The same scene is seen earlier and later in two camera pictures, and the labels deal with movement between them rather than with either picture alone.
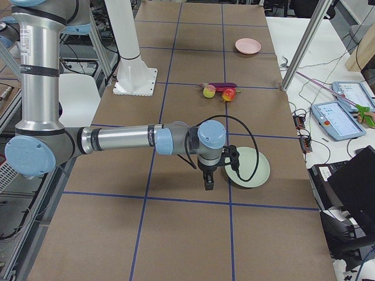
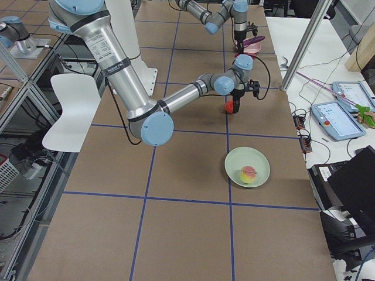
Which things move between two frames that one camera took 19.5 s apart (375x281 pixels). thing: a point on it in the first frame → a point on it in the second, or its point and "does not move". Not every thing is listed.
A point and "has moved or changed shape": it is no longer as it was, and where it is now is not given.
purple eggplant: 220,85 has moved or changed shape
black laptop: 348,185 does not move
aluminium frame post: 306,44 does not move
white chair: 79,99 does not move
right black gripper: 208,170 → 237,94
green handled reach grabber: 363,109 does not move
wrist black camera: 231,151 → 254,86
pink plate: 248,45 does not move
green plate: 247,164 does not move
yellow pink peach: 209,91 has moved or changed shape
